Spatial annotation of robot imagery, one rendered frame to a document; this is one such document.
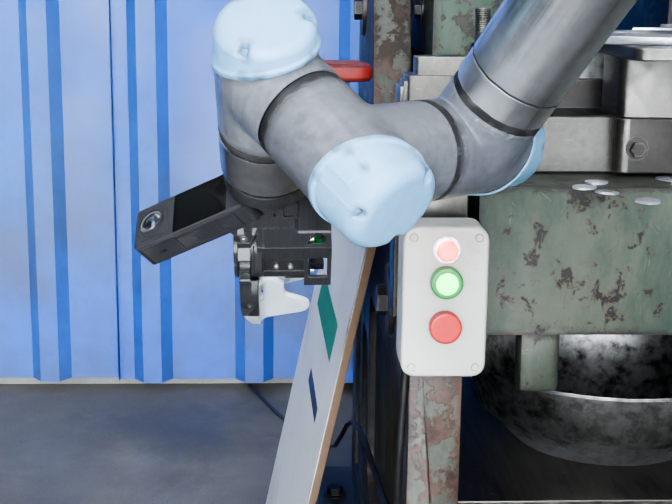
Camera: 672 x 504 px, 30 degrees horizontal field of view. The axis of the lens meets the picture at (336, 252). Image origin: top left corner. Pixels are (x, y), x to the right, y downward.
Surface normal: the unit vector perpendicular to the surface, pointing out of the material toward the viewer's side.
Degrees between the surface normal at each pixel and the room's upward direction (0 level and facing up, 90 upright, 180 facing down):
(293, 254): 130
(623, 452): 136
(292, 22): 40
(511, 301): 90
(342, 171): 71
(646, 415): 105
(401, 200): 122
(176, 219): 49
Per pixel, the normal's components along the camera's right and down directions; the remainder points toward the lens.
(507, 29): -0.76, 0.08
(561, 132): 0.04, 0.21
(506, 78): -0.47, 0.41
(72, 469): 0.01, -0.98
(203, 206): -0.51, -0.54
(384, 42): 0.04, -0.07
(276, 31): 0.03, -0.61
